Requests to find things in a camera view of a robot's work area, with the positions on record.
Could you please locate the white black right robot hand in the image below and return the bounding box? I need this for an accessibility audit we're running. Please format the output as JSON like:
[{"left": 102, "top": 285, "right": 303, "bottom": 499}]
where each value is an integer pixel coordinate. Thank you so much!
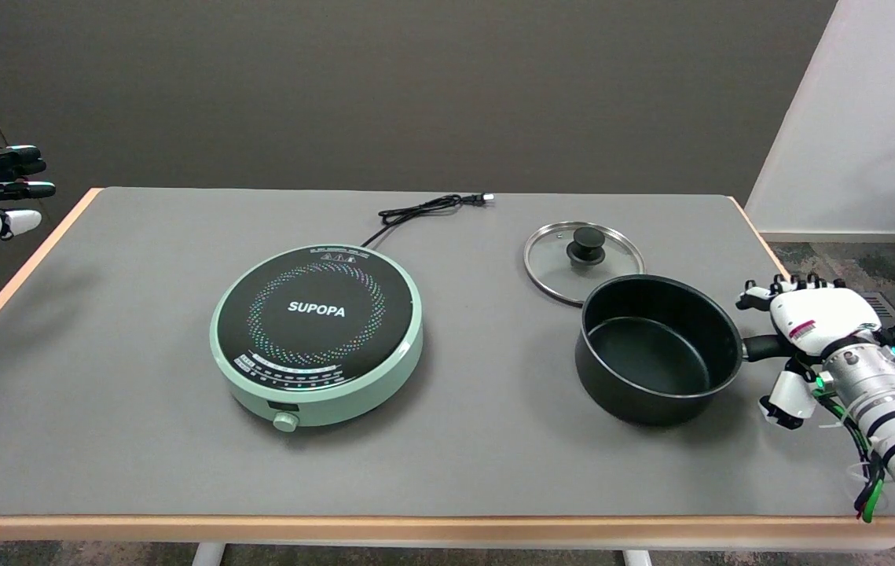
[{"left": 735, "top": 274, "right": 895, "bottom": 431}]

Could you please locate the black soup pot with handle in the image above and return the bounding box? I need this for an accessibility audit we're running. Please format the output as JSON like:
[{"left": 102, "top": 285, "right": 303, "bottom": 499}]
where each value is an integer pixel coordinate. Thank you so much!
[{"left": 574, "top": 274, "right": 792, "bottom": 428}]

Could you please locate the floor vent grille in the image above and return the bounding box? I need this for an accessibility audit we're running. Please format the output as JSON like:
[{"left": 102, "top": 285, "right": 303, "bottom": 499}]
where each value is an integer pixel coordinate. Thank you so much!
[{"left": 862, "top": 292, "right": 895, "bottom": 323}]

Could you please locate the grey table mat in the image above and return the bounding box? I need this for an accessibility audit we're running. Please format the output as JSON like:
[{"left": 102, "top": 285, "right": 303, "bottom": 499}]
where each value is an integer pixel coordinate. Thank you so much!
[{"left": 0, "top": 187, "right": 895, "bottom": 518}]

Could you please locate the glass lid with black knob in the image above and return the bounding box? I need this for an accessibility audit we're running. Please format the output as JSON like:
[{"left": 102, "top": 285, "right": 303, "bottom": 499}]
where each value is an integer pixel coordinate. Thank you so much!
[{"left": 523, "top": 221, "right": 645, "bottom": 307}]

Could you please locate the green round induction cooker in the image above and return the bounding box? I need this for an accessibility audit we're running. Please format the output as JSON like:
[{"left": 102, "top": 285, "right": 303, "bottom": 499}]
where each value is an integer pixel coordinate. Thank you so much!
[{"left": 210, "top": 244, "right": 424, "bottom": 434}]

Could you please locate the coloured wrist wire bundle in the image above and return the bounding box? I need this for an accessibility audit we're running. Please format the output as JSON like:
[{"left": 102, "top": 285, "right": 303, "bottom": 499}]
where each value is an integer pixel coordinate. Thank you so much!
[{"left": 809, "top": 377, "right": 888, "bottom": 524}]

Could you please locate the black cooker power cord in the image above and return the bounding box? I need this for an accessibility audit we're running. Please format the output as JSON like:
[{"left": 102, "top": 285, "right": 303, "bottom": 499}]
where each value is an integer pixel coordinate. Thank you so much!
[{"left": 361, "top": 193, "right": 495, "bottom": 249}]

